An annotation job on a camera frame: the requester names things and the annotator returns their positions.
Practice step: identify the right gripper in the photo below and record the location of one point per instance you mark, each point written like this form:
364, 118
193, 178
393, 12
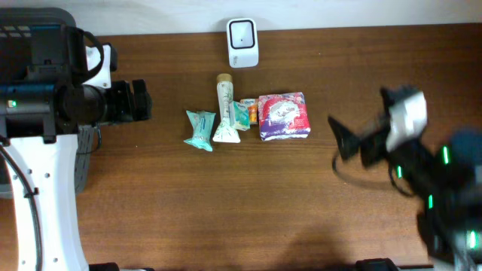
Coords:
376, 147

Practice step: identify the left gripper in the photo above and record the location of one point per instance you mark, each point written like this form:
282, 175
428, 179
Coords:
126, 110

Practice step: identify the orange tissue pack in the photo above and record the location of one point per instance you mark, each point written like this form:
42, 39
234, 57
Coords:
252, 106

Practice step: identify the white bamboo print tube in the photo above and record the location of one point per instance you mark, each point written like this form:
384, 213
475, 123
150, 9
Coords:
225, 133

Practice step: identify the green tissue pack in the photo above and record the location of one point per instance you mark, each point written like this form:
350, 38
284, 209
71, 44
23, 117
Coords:
239, 116

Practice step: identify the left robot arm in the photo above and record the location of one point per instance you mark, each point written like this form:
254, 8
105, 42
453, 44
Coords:
50, 107

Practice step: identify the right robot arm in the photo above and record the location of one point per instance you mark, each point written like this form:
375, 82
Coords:
448, 182

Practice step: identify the grey plastic mesh basket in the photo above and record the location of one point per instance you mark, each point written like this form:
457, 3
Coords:
17, 17

